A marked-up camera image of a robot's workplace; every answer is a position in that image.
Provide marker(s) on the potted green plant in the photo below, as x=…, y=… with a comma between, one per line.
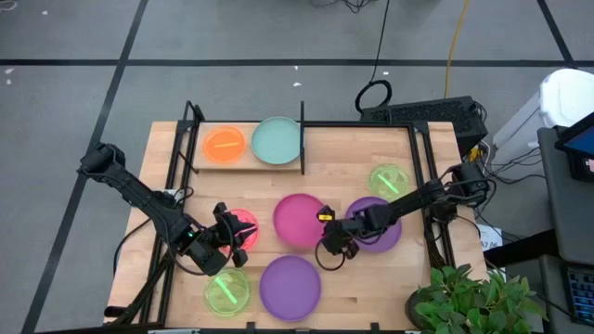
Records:
x=464, y=301

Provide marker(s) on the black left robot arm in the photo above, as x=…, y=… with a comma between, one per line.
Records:
x=134, y=192

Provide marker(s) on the white bin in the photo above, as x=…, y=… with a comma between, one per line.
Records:
x=566, y=97

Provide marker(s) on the red transparent plate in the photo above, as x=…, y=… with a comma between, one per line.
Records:
x=252, y=240

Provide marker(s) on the black display screen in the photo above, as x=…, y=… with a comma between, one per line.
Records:
x=580, y=144

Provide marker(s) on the green transparent plate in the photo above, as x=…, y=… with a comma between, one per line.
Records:
x=389, y=182
x=227, y=292

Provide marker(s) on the yellow tag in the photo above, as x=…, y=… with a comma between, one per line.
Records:
x=326, y=216

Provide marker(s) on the grey desk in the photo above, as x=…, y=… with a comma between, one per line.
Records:
x=571, y=218

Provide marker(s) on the white paper tag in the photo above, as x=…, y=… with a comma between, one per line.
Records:
x=489, y=237

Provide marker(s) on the orange transparent plate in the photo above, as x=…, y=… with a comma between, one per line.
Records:
x=223, y=145

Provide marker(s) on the black keyboard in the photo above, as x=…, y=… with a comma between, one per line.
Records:
x=582, y=297

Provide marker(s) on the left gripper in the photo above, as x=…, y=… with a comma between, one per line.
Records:
x=215, y=234

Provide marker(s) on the pink plate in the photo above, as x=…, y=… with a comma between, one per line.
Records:
x=297, y=220

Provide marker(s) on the purple plate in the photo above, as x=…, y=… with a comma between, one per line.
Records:
x=290, y=287
x=387, y=239

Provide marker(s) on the black table frame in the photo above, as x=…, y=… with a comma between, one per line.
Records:
x=352, y=124

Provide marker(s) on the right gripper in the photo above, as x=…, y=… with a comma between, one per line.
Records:
x=352, y=227

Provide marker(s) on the black computer tower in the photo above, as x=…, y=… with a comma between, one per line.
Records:
x=417, y=113

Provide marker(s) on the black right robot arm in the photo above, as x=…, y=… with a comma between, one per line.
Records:
x=417, y=199

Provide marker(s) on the wooden shelf with black frame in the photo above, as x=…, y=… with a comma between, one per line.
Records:
x=218, y=167

